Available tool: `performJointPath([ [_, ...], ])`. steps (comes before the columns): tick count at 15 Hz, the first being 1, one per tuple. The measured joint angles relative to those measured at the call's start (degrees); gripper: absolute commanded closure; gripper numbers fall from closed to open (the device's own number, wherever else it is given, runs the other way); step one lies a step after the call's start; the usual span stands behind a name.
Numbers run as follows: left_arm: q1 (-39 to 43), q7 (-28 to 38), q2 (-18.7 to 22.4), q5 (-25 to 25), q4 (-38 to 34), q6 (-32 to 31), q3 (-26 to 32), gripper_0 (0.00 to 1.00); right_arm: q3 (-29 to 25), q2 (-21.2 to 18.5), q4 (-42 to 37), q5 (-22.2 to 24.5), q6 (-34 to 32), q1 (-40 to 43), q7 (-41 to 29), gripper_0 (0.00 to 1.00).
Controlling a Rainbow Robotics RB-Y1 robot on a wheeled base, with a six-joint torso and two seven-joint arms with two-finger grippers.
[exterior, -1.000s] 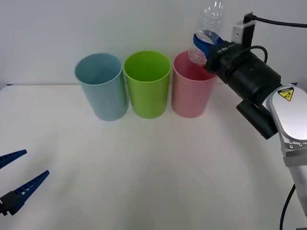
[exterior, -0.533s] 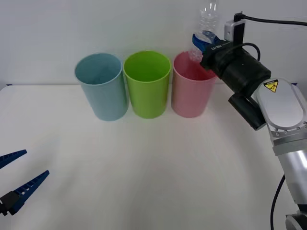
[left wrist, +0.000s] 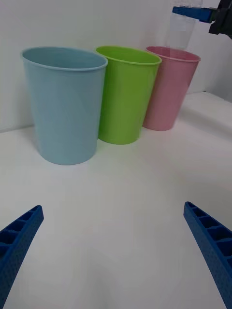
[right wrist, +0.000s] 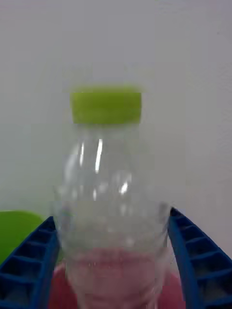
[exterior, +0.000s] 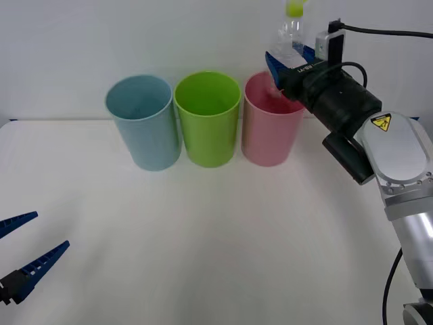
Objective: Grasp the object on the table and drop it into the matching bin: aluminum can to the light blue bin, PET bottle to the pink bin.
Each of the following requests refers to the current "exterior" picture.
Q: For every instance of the pink plastic bin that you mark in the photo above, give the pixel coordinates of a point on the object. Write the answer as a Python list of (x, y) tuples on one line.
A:
[(267, 139)]

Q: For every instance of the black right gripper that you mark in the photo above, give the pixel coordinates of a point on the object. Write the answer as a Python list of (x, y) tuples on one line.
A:
[(299, 81)]

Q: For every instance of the green plastic bin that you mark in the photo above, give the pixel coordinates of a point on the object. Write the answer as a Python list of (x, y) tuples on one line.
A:
[(208, 139)]

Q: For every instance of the pale blue plastic bin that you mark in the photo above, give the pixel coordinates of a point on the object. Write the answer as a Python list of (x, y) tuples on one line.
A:
[(149, 142)]

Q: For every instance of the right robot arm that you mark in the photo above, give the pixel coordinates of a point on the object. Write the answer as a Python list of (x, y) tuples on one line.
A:
[(395, 152)]

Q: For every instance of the clear bottle with green label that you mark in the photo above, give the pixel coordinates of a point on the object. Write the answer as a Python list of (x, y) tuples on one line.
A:
[(290, 34)]

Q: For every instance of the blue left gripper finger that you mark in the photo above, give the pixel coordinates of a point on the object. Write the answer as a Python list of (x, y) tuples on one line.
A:
[(15, 221), (34, 271)]

